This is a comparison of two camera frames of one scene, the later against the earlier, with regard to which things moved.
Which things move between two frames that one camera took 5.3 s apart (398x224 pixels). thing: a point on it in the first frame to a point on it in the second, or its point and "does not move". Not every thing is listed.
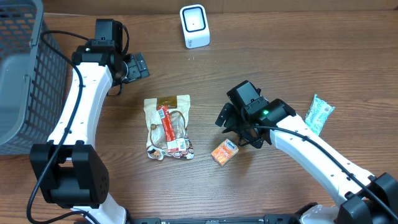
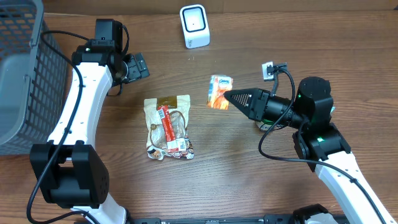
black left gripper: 137,69 does not move
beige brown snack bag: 166,117 does not move
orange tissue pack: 223,154 to 219,84
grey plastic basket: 34,81 does not move
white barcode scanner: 195,25 does not move
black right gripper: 226,115 to 257,104
